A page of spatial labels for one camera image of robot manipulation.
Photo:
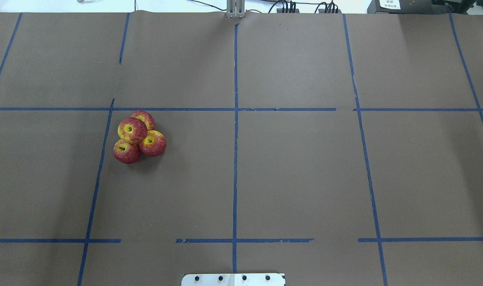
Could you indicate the lone red yellow apple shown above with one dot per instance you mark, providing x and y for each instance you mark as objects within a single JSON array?
[{"x": 132, "y": 130}]

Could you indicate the right red yellow apple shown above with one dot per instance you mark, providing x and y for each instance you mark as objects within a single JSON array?
[{"x": 154, "y": 144}]

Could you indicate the white metal base plate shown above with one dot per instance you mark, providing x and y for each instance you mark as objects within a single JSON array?
[{"x": 234, "y": 279}]

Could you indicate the grey device box with label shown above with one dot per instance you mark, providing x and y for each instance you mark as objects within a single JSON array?
[{"x": 426, "y": 7}]

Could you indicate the brown paper table cover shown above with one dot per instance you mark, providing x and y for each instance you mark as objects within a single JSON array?
[{"x": 342, "y": 150}]

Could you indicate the grey aluminium post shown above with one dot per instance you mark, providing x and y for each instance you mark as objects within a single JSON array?
[{"x": 235, "y": 9}]

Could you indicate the left red yellow apple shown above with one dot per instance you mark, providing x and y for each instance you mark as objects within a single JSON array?
[{"x": 126, "y": 153}]

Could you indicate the top red yellow apple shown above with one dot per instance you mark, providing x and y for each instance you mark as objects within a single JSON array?
[{"x": 145, "y": 117}]

